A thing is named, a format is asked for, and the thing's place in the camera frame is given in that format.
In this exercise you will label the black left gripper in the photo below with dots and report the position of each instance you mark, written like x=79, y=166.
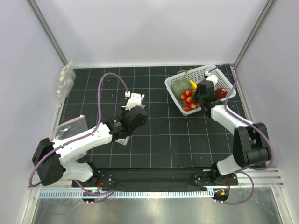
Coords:
x=124, y=111

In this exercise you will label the red lychee cluster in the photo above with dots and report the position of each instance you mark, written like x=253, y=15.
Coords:
x=187, y=98

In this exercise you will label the clear dotted zip bag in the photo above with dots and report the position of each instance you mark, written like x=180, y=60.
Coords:
x=123, y=141

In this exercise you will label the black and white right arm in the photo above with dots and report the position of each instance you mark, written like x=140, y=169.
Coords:
x=251, y=145

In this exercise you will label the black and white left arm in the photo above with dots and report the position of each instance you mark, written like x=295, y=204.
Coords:
x=55, y=161

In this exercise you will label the clear bag of snacks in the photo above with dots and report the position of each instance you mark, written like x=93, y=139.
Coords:
x=65, y=82

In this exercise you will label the dark red fruit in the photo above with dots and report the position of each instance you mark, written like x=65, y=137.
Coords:
x=220, y=93

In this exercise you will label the yellow banana bunch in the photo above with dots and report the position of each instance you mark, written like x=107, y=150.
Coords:
x=194, y=85

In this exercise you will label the white plastic basket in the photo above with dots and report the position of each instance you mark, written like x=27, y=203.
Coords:
x=197, y=75

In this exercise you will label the green netted melon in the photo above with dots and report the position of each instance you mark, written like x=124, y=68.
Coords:
x=180, y=86

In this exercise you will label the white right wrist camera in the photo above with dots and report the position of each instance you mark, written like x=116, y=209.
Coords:
x=211, y=77

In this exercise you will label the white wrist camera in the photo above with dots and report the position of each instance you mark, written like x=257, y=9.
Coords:
x=134, y=99
x=211, y=77

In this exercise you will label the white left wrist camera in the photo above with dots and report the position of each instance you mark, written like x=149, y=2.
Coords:
x=134, y=99

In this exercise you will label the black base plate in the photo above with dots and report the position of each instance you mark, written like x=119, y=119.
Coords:
x=159, y=179

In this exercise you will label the white slotted cable duct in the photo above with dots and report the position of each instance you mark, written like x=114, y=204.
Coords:
x=80, y=194

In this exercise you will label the aluminium corner post right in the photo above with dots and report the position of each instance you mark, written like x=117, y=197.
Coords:
x=256, y=28

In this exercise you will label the aluminium corner post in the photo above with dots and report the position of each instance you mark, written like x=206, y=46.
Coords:
x=43, y=23
x=256, y=28

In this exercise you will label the aluminium corner post left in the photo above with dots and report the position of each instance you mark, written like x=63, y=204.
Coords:
x=43, y=23

